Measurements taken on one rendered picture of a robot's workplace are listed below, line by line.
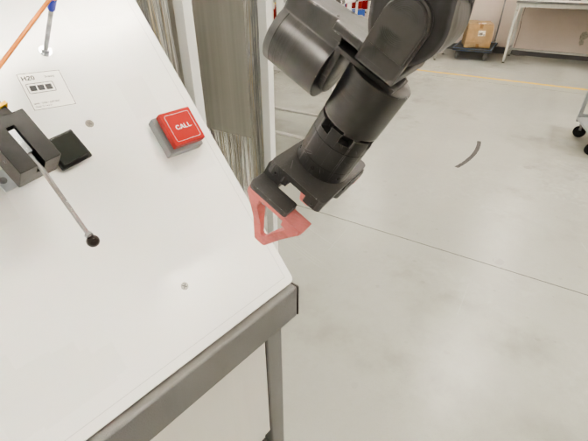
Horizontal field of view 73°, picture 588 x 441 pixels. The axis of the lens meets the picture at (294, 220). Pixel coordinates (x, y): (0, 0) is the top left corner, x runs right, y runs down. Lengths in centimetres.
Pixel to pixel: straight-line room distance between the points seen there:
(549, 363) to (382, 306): 66
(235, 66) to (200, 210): 86
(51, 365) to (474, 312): 172
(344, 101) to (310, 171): 8
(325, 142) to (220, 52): 109
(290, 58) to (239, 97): 106
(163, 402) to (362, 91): 42
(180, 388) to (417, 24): 47
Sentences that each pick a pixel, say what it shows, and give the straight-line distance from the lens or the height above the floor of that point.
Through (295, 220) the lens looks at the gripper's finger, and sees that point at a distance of 37.
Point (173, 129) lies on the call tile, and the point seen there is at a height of 110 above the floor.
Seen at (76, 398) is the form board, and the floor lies 90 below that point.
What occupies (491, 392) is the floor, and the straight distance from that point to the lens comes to 171.
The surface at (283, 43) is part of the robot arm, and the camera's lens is 36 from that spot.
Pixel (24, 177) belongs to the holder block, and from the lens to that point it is 47.
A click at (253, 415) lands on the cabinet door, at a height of 57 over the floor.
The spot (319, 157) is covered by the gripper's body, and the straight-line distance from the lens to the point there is 37.
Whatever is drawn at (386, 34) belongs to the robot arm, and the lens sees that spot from 30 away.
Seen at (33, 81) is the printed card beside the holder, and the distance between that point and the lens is 61.
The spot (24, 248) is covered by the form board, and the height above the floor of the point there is 103.
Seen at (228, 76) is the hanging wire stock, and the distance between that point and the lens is 142.
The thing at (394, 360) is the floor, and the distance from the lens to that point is 168.
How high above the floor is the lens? 129
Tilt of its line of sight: 33 degrees down
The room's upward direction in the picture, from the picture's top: straight up
